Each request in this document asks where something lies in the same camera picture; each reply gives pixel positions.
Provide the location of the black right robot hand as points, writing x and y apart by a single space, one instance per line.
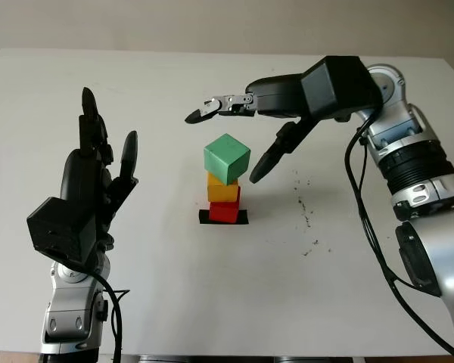
280 96

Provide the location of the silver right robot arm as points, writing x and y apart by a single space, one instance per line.
412 159

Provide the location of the black tape strip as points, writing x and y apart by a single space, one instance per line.
203 218

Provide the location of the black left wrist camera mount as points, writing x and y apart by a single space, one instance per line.
58 227

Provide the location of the yellow cube block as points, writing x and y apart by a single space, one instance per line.
221 191

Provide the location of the red cube block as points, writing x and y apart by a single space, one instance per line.
223 212

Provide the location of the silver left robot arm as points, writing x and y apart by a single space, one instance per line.
72 306

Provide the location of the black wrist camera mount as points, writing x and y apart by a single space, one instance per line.
58 227
336 89

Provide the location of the green cube block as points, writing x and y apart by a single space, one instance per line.
225 157

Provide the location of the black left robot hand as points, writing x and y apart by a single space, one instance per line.
83 174

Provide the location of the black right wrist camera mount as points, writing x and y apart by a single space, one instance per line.
336 89

